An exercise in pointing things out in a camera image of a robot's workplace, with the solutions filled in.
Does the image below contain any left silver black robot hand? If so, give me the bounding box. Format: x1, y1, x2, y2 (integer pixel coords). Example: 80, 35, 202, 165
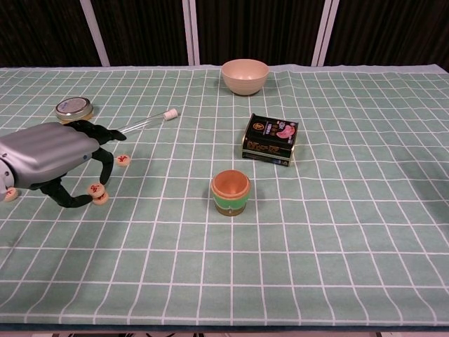
0, 119, 127, 209

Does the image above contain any round tin with silver lid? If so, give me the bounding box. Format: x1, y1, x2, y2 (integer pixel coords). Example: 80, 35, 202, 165
55, 97, 95, 124

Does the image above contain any glass test tube white stopper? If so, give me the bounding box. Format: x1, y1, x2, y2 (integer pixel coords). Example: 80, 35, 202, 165
119, 108, 178, 134

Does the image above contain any orange cup with green band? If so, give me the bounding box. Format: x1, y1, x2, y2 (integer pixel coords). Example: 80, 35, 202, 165
210, 169, 251, 218

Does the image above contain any beige bowl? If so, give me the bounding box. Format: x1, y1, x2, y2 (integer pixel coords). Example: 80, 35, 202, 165
220, 58, 270, 96

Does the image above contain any green checked tablecloth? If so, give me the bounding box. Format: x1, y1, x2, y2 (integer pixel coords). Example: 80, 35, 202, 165
0, 64, 449, 327

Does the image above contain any black tea box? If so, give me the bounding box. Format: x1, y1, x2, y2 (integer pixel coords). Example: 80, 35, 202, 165
241, 112, 300, 168

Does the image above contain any white partition frame post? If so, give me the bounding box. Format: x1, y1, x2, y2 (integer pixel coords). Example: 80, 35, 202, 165
182, 0, 200, 66
311, 0, 340, 67
79, 0, 110, 67

